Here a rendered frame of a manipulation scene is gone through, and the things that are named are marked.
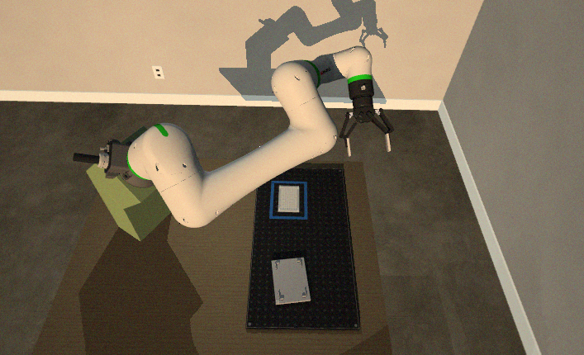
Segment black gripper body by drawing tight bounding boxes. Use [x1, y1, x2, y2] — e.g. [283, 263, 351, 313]
[352, 96, 376, 123]

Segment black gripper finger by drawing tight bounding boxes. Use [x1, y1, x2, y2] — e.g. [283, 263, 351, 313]
[339, 111, 363, 157]
[367, 108, 394, 152]

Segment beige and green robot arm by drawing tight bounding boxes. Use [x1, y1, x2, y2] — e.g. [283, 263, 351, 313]
[73, 46, 374, 228]

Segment blue rectangular tape outline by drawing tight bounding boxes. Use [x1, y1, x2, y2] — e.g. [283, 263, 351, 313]
[269, 181, 307, 220]

